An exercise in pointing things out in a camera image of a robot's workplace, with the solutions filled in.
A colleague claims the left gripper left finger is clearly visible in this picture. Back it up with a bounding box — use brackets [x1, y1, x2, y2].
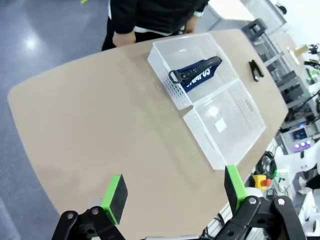
[51, 173, 129, 240]

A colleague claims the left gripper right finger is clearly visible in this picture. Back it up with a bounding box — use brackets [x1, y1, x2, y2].
[216, 164, 307, 240]

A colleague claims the person's right hand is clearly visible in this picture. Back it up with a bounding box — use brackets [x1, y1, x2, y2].
[112, 30, 137, 49]

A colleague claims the cardboard piece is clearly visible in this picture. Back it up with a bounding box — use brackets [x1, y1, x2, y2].
[286, 44, 310, 58]

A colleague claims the white perforated plastic basket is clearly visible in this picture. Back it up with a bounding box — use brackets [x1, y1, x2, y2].
[146, 32, 239, 111]

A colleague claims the white basket with square sticker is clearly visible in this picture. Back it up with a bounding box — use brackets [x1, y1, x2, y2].
[182, 79, 267, 171]

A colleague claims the person's right forearm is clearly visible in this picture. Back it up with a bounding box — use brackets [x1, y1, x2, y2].
[109, 0, 138, 35]

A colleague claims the black cable bundle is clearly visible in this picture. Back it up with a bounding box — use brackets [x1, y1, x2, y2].
[258, 150, 278, 176]

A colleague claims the person's black jacket torso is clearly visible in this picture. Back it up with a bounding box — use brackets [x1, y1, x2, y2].
[100, 0, 210, 52]

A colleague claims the metal shelf frame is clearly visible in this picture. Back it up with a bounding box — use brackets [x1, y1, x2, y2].
[254, 31, 320, 127]

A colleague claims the yellow emergency stop button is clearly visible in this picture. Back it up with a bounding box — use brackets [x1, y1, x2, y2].
[251, 174, 273, 189]

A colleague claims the person's left hand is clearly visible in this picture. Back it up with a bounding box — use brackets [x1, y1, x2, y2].
[184, 15, 199, 35]

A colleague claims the navy CAMPUS pencil case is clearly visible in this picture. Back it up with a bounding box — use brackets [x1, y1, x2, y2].
[168, 55, 223, 94]

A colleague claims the white table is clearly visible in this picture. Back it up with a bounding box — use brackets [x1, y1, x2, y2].
[199, 0, 256, 33]

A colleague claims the black stapler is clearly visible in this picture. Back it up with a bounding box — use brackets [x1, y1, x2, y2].
[248, 59, 265, 83]

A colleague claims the electronics box with lights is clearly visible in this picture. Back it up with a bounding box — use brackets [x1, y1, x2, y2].
[286, 121, 317, 154]

